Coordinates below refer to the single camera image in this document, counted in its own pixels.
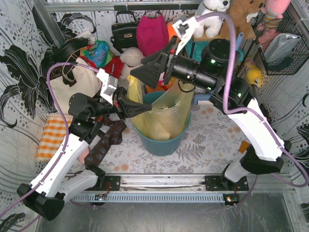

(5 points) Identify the yellow plastic trash bag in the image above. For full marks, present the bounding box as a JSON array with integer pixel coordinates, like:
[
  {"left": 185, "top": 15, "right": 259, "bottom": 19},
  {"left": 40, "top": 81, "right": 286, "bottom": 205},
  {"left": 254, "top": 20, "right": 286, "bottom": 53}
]
[{"left": 131, "top": 77, "right": 194, "bottom": 141}]

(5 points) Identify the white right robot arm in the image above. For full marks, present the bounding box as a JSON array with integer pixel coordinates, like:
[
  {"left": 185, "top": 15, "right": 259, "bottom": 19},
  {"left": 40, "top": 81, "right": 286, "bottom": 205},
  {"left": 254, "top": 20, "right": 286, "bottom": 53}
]
[{"left": 130, "top": 37, "right": 285, "bottom": 184}]

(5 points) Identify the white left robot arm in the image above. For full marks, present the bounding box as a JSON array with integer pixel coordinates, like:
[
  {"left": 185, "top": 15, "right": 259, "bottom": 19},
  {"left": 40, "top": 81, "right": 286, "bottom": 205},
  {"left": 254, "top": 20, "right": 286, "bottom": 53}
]
[{"left": 17, "top": 87, "right": 152, "bottom": 221}]

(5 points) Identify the magenta fuzzy bag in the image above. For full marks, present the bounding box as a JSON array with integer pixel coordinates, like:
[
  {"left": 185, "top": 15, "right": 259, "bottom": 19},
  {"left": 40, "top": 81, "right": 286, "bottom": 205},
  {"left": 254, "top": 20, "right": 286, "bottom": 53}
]
[{"left": 137, "top": 15, "right": 169, "bottom": 57}]

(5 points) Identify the cream canvas tote bag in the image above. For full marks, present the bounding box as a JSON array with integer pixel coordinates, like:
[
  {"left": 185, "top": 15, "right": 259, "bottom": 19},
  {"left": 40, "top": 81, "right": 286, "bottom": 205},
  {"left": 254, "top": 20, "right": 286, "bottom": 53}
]
[{"left": 50, "top": 66, "right": 102, "bottom": 114}]

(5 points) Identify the crumpled white paper trash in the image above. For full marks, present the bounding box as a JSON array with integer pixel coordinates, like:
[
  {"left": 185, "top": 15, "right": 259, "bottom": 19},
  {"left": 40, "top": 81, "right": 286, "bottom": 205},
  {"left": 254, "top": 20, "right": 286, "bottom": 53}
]
[{"left": 162, "top": 107, "right": 173, "bottom": 114}]

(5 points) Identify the teal plastic trash bin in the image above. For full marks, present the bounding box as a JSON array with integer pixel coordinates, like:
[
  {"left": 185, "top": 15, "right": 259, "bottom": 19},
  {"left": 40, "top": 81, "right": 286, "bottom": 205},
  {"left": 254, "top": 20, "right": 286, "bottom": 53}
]
[{"left": 130, "top": 91, "right": 191, "bottom": 156}]

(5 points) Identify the teal folded cloth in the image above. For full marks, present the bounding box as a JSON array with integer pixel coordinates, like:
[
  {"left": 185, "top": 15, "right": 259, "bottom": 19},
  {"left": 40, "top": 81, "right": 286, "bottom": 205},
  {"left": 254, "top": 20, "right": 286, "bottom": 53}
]
[{"left": 181, "top": 35, "right": 245, "bottom": 66}]

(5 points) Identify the red garment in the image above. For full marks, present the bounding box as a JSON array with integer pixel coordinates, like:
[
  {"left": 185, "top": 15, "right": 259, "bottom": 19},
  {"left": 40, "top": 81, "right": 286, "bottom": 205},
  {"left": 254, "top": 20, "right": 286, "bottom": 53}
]
[{"left": 84, "top": 56, "right": 124, "bottom": 78}]

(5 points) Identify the white plush lamb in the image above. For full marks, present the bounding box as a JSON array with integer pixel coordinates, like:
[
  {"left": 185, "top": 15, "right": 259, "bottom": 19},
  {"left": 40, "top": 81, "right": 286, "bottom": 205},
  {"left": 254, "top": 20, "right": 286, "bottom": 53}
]
[{"left": 120, "top": 47, "right": 144, "bottom": 80}]

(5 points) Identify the orange plush toy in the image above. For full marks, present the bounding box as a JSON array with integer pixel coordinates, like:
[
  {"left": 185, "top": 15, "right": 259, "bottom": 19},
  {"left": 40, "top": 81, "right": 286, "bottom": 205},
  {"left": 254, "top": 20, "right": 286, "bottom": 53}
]
[{"left": 167, "top": 21, "right": 177, "bottom": 41}]

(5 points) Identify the black metal shelf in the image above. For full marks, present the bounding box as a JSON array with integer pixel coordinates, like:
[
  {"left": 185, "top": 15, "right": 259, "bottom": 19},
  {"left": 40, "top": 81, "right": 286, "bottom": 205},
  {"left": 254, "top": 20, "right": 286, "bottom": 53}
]
[{"left": 183, "top": 13, "right": 260, "bottom": 97}]

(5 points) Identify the black leather handbag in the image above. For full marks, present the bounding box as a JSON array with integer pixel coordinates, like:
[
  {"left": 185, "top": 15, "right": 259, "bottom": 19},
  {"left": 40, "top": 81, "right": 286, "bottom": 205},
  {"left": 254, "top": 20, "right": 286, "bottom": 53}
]
[{"left": 110, "top": 11, "right": 139, "bottom": 54}]

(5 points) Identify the colourful silk scarf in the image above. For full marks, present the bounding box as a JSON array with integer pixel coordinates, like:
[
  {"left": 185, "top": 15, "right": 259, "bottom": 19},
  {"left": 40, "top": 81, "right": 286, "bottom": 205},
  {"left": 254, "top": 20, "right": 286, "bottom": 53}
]
[{"left": 80, "top": 40, "right": 113, "bottom": 68}]

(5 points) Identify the white plush dog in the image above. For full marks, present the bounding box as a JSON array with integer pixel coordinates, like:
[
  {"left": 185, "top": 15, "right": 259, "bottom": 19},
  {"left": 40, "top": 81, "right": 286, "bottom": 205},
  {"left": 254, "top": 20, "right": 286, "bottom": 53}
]
[{"left": 193, "top": 0, "right": 230, "bottom": 38}]

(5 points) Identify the dark floral necktie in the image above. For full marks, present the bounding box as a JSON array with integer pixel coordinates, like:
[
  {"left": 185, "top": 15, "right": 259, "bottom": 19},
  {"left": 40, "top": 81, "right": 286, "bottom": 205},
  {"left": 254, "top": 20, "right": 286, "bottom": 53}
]
[{"left": 84, "top": 116, "right": 126, "bottom": 169}]

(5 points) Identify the pink cloth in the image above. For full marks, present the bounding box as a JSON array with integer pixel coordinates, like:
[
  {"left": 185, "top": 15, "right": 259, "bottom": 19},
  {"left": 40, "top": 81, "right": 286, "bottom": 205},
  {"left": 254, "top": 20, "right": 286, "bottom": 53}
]
[{"left": 78, "top": 148, "right": 90, "bottom": 165}]

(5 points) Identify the black hat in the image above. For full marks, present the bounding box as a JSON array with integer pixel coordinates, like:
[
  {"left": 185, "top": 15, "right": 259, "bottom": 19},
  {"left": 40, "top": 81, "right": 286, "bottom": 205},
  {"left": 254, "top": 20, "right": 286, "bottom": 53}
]
[{"left": 53, "top": 38, "right": 89, "bottom": 62}]

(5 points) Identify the orange checked towel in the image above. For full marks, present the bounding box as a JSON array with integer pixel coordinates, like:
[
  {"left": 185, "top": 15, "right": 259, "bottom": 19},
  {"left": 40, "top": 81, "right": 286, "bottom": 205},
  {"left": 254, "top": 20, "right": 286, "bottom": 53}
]
[{"left": 36, "top": 113, "right": 66, "bottom": 162}]

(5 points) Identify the brown teddy bear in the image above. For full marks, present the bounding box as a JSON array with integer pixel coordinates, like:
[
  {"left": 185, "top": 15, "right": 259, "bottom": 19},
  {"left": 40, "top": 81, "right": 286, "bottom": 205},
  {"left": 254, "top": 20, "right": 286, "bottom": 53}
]
[{"left": 227, "top": 0, "right": 265, "bottom": 40}]

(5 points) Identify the yellow plush duck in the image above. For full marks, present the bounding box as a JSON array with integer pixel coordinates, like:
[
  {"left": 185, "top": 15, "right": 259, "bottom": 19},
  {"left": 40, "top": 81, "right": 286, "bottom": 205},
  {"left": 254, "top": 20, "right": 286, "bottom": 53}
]
[{"left": 244, "top": 58, "right": 262, "bottom": 87}]

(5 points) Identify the silver foil pouch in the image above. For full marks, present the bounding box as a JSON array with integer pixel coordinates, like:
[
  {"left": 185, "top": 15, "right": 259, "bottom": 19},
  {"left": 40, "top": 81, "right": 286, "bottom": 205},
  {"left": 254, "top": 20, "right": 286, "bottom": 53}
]
[{"left": 264, "top": 33, "right": 301, "bottom": 63}]

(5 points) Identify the pink plush toy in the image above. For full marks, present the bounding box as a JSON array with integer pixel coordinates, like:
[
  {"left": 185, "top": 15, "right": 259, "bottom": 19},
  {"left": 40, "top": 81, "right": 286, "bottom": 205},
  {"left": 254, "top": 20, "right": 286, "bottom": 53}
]
[{"left": 258, "top": 0, "right": 291, "bottom": 29}]

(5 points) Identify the purple orange sock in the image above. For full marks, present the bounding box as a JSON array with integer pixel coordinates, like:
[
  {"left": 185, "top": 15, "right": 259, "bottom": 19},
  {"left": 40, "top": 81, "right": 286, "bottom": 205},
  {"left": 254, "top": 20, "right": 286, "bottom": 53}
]
[{"left": 238, "top": 141, "right": 251, "bottom": 154}]

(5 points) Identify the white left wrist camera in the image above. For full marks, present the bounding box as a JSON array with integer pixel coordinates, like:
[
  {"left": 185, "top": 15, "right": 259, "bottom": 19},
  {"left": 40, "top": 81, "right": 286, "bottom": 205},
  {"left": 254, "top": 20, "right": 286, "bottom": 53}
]
[{"left": 96, "top": 69, "right": 118, "bottom": 105}]

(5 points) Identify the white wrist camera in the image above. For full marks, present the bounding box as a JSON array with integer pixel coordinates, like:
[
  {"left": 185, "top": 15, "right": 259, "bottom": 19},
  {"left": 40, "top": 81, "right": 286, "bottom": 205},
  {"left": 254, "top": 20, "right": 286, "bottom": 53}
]
[
  {"left": 172, "top": 16, "right": 199, "bottom": 55},
  {"left": 96, "top": 69, "right": 118, "bottom": 105}
]

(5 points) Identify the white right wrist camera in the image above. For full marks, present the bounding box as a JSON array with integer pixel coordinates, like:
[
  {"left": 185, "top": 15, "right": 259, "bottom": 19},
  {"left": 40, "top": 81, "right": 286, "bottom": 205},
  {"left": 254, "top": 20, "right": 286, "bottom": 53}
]
[{"left": 172, "top": 16, "right": 199, "bottom": 55}]

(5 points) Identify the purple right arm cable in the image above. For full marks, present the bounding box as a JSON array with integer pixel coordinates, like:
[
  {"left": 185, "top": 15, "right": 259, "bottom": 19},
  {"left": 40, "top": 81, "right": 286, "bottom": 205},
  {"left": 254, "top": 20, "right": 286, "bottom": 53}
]
[{"left": 195, "top": 11, "right": 309, "bottom": 206}]

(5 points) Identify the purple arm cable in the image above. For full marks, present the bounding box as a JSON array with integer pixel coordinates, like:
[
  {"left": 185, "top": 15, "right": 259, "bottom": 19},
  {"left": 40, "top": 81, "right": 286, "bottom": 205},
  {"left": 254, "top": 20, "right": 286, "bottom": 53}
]
[
  {"left": 0, "top": 62, "right": 99, "bottom": 227},
  {"left": 195, "top": 11, "right": 309, "bottom": 206}
]

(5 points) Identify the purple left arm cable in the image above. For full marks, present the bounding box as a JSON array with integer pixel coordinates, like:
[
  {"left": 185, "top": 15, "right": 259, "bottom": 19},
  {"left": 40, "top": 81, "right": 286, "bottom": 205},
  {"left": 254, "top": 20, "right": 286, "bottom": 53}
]
[{"left": 0, "top": 62, "right": 99, "bottom": 227}]

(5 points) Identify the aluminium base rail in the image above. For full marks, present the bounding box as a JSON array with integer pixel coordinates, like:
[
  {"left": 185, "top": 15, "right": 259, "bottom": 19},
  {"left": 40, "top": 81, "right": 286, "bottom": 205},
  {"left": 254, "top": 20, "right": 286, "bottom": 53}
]
[{"left": 69, "top": 174, "right": 295, "bottom": 205}]

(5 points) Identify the black wire basket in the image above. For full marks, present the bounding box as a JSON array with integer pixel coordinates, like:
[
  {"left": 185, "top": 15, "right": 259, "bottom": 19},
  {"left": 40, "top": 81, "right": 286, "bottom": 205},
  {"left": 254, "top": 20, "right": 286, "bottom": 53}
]
[{"left": 252, "top": 11, "right": 309, "bottom": 75}]

